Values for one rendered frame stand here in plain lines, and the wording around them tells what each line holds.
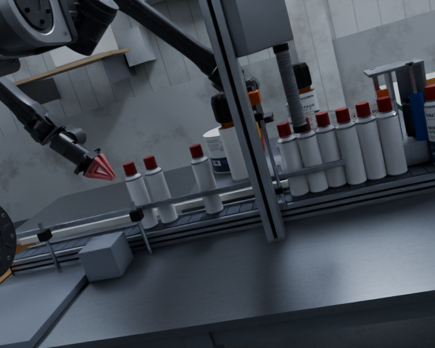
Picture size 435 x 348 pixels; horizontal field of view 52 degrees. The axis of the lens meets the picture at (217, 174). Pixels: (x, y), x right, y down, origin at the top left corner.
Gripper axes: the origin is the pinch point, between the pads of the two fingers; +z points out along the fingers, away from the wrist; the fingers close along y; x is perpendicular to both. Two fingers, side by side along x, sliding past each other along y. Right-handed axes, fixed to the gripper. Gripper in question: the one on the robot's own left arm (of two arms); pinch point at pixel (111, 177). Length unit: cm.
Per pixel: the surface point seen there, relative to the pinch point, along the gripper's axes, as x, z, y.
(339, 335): 16, 96, 25
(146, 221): 4.7, 15.9, -2.5
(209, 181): -16.4, 24.5, -1.3
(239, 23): -57, 11, -18
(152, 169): -9.3, 9.0, -0.4
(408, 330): -2, 112, 23
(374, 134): -52, 53, -2
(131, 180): -3.9, 5.9, -2.7
